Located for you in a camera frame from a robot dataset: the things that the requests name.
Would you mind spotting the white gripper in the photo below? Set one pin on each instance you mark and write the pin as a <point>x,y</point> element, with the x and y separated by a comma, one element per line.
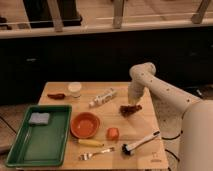
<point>133,98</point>

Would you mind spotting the dark grape bunch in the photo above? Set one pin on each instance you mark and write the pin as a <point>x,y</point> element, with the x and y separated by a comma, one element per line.
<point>129,110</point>

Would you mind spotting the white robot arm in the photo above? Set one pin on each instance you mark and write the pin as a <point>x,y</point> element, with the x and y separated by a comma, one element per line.
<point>196,143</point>

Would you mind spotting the red bowl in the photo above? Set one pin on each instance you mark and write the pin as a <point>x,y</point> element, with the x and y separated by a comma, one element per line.
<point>84,125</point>

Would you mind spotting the white tube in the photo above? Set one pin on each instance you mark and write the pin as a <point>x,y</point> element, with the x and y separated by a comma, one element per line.
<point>103,98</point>

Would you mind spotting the white black dish brush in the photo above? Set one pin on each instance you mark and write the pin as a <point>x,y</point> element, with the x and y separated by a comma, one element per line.
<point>128,149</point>

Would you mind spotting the white lidded jar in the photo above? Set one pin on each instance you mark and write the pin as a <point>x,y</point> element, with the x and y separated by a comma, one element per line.
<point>75,89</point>

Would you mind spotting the yellow corn cob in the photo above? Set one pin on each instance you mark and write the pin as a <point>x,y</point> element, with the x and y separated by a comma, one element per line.
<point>90,142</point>

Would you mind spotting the red chili pepper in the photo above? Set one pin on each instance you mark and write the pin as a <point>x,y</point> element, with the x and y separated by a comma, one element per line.
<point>56,96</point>

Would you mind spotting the metal fork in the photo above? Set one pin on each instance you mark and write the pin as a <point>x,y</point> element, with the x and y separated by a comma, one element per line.
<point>87,156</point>

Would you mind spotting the grey blue sponge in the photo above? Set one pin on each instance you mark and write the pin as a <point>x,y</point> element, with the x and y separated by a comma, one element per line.
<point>39,118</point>

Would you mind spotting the green plastic tray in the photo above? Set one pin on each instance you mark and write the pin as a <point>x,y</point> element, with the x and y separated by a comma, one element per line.
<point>41,145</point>

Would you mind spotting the wooden railing post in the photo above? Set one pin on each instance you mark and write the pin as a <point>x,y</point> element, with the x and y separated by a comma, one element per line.
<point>55,14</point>
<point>118,13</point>
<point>198,16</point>

